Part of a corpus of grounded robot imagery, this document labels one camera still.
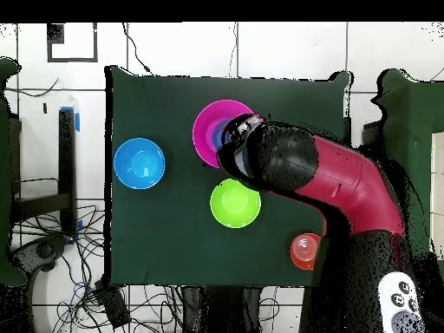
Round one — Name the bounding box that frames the large pink bowl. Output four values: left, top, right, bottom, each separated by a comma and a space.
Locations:
192, 99, 256, 170

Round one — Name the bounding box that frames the lime green bowl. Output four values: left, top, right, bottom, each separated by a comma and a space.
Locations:
209, 178, 262, 229

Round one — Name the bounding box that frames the large light blue bowl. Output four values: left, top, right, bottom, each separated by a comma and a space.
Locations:
113, 137, 167, 191

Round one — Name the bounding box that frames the orange bowl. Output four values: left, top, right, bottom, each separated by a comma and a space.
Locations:
289, 232, 323, 271

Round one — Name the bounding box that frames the dark green tablecloth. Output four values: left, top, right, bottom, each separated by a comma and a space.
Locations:
104, 65, 353, 291

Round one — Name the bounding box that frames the green cloth covered side table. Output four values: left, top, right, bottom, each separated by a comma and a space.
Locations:
0, 56, 28, 288
370, 69, 444, 264

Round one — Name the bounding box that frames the black stand with blue tape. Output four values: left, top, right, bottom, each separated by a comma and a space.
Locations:
10, 106, 82, 245

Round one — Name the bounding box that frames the black power brick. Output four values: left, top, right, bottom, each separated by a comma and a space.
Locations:
95, 280, 132, 329

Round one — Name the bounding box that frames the black floor cable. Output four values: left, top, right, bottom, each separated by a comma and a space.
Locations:
121, 23, 155, 75

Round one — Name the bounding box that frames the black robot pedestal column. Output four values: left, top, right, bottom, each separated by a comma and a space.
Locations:
181, 285, 263, 333

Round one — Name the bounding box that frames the tangle of black cables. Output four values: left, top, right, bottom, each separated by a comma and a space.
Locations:
13, 204, 183, 333

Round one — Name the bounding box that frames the black pedestal foot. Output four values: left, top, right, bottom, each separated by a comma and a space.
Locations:
8, 235, 69, 275

